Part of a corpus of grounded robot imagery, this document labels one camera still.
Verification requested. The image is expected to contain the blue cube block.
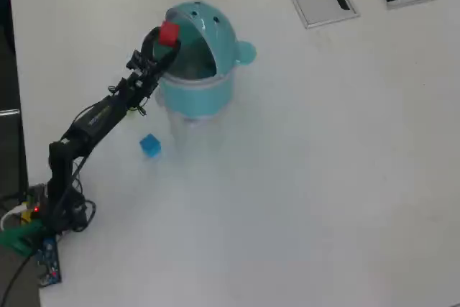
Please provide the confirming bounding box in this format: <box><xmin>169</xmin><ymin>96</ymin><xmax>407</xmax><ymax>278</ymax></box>
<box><xmin>139</xmin><ymin>133</ymin><xmax>162</xmax><ymax>159</ymax></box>

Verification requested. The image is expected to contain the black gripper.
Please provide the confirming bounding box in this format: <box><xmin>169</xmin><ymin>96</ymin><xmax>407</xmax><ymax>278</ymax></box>
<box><xmin>120</xmin><ymin>26</ymin><xmax>182</xmax><ymax>101</ymax></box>

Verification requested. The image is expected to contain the white cable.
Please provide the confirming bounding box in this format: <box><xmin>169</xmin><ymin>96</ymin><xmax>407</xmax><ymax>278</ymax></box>
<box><xmin>0</xmin><ymin>205</ymin><xmax>28</xmax><ymax>231</ymax></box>

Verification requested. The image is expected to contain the green table clamp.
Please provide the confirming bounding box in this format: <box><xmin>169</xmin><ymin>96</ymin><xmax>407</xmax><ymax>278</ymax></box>
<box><xmin>0</xmin><ymin>222</ymin><xmax>46</xmax><ymax>256</ymax></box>

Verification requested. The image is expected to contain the teal whale-shaped bin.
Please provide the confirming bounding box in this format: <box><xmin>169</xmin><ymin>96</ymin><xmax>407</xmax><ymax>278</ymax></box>
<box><xmin>147</xmin><ymin>1</ymin><xmax>258</xmax><ymax>130</ymax></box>

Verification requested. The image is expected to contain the thick black power cable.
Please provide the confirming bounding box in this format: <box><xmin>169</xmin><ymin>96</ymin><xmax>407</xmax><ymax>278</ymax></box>
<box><xmin>0</xmin><ymin>252</ymin><xmax>37</xmax><ymax>307</ymax></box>

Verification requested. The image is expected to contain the blue circuit board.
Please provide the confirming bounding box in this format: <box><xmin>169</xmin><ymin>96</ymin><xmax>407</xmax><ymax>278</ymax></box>
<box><xmin>34</xmin><ymin>237</ymin><xmax>63</xmax><ymax>288</ymax></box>

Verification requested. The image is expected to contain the red cube block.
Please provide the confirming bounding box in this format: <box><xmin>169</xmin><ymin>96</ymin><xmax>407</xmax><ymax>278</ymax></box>
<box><xmin>160</xmin><ymin>20</ymin><xmax>180</xmax><ymax>48</ymax></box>

